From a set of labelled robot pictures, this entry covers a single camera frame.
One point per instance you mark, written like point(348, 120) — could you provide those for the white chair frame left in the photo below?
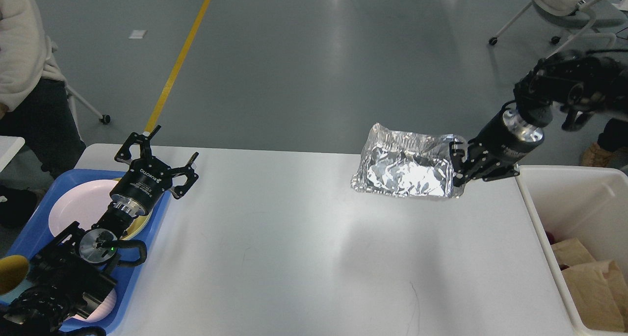
point(73, 96)

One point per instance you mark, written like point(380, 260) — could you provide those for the person in cream sweater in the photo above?
point(33, 94)

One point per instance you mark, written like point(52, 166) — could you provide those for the teal mug yellow inside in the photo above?
point(14, 270)

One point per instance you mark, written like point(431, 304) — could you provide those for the white rolling office chair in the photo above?
point(577, 19)

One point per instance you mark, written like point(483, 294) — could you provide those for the brown bag inside bin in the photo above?
point(571, 252)

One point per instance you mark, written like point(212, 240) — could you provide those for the large foil sheet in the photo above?
point(407, 164)

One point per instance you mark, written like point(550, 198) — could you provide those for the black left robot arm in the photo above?
point(72, 274)

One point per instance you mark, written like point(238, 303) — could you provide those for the pink ribbed mug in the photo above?
point(102, 310)

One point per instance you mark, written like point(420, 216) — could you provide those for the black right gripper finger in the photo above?
point(469, 164)
point(496, 171)

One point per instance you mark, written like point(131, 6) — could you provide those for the pink plate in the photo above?
point(85, 203)

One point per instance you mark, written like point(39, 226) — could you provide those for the brown paper bag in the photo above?
point(599, 292)

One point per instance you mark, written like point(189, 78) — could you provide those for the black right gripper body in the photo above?
point(504, 141)

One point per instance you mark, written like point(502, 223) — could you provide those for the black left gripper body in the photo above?
point(137, 192)

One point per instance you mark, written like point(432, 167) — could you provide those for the person in black trousers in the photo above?
point(610, 150)

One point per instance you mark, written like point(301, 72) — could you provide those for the yellow plate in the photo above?
point(137, 226)

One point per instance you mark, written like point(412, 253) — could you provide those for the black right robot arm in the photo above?
point(581, 83)

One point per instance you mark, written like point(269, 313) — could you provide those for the white plastic bin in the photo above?
point(588, 203)

